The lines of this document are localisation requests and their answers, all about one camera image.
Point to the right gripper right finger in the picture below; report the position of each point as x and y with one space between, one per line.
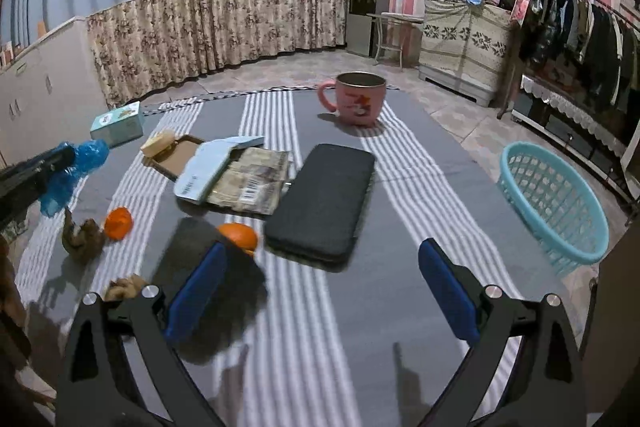
544 387

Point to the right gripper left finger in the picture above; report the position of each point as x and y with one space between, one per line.
120 365

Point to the blue plastic bag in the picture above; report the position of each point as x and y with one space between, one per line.
79 160

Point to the brown paper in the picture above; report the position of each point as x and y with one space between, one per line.
83 243
124 288

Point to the orange plastic cap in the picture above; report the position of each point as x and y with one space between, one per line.
118 223

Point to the white blue paper packet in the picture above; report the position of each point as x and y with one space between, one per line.
209 161

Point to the orange fruit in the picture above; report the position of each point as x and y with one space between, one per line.
242 236

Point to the printed snack wrapper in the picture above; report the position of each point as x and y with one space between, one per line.
252 182

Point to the white cabinet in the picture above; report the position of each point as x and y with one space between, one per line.
50 94

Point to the teal tissue box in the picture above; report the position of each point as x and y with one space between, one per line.
119 125

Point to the brown wooden tray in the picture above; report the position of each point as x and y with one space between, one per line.
170 161

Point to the teal plastic basket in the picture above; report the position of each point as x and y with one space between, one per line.
557 206

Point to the low bench with lace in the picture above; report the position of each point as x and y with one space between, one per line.
545 108

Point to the black notebook case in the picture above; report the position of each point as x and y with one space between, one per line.
318 218

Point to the pink metal mug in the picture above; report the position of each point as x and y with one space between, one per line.
356 98

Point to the cloth covered cabinet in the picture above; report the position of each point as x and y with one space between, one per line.
465 48

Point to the clothes rack with garments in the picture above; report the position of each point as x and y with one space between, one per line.
589 33

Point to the grey water dispenser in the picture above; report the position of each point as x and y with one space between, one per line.
360 25

